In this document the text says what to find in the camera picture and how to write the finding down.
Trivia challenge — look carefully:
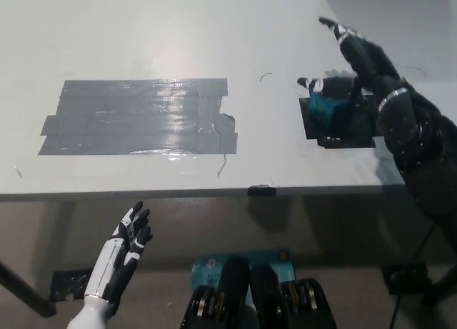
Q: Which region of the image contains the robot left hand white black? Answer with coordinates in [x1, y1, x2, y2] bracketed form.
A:
[84, 200, 154, 305]

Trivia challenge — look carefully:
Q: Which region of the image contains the robot right hand black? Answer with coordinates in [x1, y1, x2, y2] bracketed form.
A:
[298, 16, 412, 108]

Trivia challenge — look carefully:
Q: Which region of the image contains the blue rubik's cube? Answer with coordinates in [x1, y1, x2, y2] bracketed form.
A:
[308, 78, 360, 132]

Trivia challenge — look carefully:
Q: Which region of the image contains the black tape square patch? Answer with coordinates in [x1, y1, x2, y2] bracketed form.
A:
[298, 95, 385, 150]

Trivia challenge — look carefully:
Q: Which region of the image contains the black metal table leg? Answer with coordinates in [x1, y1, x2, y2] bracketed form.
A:
[0, 259, 58, 318]

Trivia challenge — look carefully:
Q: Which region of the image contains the teal cardboard box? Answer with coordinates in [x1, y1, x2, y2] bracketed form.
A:
[190, 248, 297, 302]

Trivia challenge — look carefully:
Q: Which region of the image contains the grey duct tape patch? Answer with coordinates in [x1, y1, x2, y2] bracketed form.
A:
[37, 78, 239, 156]

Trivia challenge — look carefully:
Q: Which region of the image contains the thin black cable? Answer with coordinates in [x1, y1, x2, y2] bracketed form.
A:
[388, 218, 441, 329]

